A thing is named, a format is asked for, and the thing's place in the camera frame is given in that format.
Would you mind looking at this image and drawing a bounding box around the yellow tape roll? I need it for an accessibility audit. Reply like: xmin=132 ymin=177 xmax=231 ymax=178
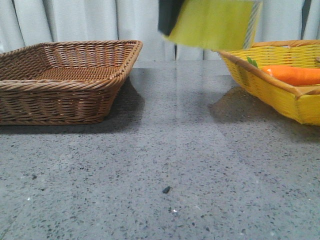
xmin=161 ymin=0 xmax=263 ymax=51

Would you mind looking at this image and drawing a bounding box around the white pleated curtain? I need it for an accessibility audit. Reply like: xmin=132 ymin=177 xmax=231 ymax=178
xmin=0 ymin=0 xmax=320 ymax=61

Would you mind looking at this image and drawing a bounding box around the brown wicker basket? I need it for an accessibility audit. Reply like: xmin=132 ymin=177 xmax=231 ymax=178
xmin=0 ymin=40 xmax=143 ymax=126

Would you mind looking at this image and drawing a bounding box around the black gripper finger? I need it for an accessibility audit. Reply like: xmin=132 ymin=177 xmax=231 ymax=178
xmin=158 ymin=0 xmax=185 ymax=36

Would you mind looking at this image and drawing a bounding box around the small black debris piece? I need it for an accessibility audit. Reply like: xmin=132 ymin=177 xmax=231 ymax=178
xmin=162 ymin=186 xmax=171 ymax=194

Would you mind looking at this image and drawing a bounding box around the yellow wicker basket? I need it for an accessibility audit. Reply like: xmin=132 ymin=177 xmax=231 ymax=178
xmin=219 ymin=39 xmax=320 ymax=126

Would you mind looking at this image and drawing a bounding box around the orange toy carrot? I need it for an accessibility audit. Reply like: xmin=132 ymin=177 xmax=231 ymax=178
xmin=260 ymin=64 xmax=320 ymax=86

